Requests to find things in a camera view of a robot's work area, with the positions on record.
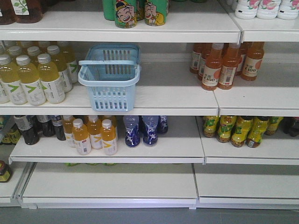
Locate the black cola plastic bottle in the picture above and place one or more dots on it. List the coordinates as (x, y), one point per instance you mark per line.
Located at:
(291, 126)

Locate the yellow lemon tea bottle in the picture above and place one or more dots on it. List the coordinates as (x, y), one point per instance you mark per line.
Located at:
(242, 127)
(274, 122)
(260, 124)
(210, 125)
(226, 125)

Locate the dark tea bottle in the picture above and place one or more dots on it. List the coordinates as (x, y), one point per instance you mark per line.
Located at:
(57, 122)
(47, 126)
(26, 126)

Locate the green cartoon drink can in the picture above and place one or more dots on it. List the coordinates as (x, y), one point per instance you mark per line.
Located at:
(125, 13)
(155, 12)

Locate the pale yellow drink bottle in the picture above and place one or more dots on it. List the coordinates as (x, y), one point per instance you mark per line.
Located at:
(50, 79)
(30, 80)
(11, 80)
(59, 60)

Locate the orange juice white-label bottle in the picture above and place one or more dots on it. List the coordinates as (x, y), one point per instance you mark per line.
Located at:
(67, 126)
(109, 137)
(94, 128)
(81, 137)

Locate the brown tea bottle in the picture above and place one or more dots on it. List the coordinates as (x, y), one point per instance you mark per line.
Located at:
(27, 11)

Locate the light blue plastic basket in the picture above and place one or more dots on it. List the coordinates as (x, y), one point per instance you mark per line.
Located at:
(110, 72)

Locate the orange C100 juice bottle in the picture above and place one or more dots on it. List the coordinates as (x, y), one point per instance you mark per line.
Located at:
(253, 61)
(212, 67)
(230, 63)

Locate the white peach drink bottle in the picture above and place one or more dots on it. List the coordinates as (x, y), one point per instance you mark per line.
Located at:
(246, 9)
(288, 9)
(268, 9)

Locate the red-lid sauce jar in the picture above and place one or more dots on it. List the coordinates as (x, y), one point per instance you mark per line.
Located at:
(5, 172)

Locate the blue sports drink bottle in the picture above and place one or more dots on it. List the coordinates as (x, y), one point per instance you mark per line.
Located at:
(150, 122)
(132, 137)
(162, 127)

